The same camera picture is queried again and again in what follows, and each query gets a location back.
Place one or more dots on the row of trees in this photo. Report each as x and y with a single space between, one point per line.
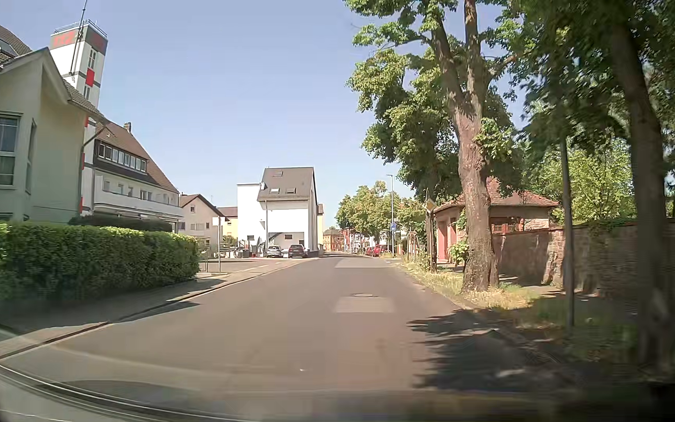
372 211

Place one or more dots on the white building with grey roof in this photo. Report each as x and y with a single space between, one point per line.
285 211

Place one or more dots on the red parked car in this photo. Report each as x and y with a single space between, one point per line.
377 250

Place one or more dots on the dark parked car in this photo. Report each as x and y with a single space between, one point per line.
297 251

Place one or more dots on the silver parked car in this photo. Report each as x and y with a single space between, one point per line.
273 251

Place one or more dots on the yellow building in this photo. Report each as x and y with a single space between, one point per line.
229 222

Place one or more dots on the grey asphalt road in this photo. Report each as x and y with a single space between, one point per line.
290 328

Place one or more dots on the large thick-trunked tree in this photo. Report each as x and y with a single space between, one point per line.
472 205

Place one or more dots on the cream house with dark roof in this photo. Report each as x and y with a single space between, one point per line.
197 220

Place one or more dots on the red building with tiled roof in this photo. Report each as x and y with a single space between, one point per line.
513 217

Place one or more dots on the grass verge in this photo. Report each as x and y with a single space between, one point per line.
525 305

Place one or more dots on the car's own bonnet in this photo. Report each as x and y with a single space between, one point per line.
255 404

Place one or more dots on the white building with brown roof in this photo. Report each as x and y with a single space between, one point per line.
126 181

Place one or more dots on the thin grey pole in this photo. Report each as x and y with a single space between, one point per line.
567 234

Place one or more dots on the grey paved pavement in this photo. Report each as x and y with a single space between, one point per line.
109 308

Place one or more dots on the trimmed green hedge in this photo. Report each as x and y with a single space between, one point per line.
68 258

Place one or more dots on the white tower with red panels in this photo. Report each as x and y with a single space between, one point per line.
82 64

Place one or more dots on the tall dark-trunked tree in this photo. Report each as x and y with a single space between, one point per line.
648 205

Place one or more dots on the cream house with tiled roof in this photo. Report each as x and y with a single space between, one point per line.
21 129

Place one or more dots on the lamp post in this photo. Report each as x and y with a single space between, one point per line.
392 217

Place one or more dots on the blue road sign on post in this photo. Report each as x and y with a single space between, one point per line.
393 234

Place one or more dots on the red brick wall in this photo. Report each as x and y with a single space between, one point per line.
607 258

